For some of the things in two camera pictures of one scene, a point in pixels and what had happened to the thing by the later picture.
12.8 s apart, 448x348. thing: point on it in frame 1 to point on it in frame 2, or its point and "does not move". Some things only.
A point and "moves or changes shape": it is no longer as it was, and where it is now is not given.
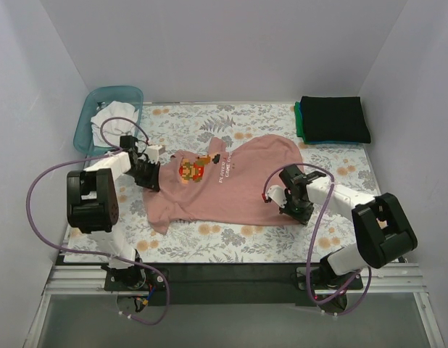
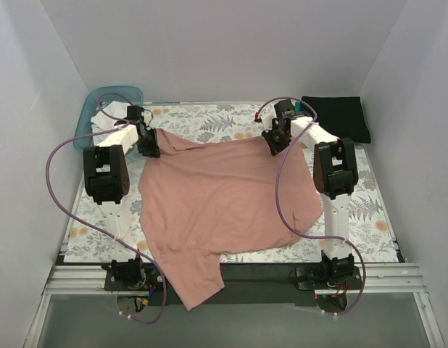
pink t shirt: x=222 y=186 moves or changes shape
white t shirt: x=114 y=128 does not move
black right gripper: x=296 y=209 to x=276 y=137
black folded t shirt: x=337 y=119 does not move
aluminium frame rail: x=391 y=278 does not move
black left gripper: x=148 y=175 to x=150 y=141
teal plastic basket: x=84 y=138 does not move
